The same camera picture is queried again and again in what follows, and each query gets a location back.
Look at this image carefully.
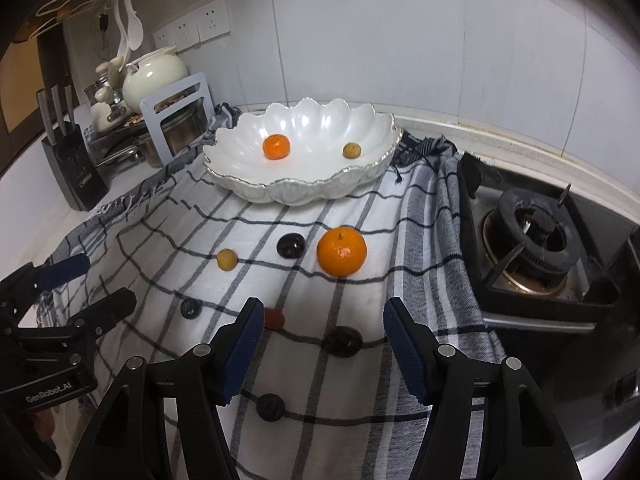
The large orange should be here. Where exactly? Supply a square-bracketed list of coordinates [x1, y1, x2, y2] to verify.
[316, 227, 368, 278]

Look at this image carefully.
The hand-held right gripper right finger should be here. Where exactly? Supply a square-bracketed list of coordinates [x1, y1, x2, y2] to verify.
[383, 296, 583, 480]

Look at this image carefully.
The steel pan handle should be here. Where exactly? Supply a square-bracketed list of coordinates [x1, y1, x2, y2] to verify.
[95, 142, 146, 168]

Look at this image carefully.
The glass jar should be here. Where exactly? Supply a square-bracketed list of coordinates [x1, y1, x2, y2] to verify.
[84, 75, 126, 111]

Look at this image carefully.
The white ceramic pot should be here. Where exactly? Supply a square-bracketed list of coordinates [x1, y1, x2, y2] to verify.
[122, 46, 189, 113]

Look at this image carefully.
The checked white grey cloth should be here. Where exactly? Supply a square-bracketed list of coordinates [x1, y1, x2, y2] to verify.
[35, 102, 506, 480]

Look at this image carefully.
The stove burner ring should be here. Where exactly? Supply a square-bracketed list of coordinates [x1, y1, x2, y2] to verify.
[480, 185, 601, 296]

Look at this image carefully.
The white scalloped bowl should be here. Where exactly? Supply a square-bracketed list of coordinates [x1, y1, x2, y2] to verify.
[202, 97, 404, 206]

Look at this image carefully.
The black gas stove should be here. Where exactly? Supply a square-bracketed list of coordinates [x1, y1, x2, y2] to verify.
[457, 152, 640, 463]

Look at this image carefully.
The small orange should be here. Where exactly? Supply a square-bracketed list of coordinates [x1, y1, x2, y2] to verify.
[262, 133, 292, 161]

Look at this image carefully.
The stainless steel pot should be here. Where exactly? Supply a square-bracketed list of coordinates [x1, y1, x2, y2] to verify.
[137, 102, 211, 168]

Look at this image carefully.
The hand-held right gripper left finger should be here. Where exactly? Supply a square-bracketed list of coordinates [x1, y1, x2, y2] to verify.
[65, 297, 266, 480]

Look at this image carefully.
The steel-handled knife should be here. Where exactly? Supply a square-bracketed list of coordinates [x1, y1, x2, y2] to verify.
[50, 86, 65, 131]
[62, 84, 77, 126]
[37, 89, 51, 141]

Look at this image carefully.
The black knife block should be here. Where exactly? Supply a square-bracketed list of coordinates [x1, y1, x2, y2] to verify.
[41, 122, 110, 212]

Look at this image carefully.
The person's left hand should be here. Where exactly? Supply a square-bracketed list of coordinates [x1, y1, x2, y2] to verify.
[30, 407, 57, 439]

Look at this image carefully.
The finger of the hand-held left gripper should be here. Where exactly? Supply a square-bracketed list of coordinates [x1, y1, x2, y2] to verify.
[69, 287, 137, 341]
[0, 253, 92, 328]

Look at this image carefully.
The grey-blue rack stand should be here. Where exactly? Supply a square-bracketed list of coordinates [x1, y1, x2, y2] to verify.
[140, 72, 216, 168]

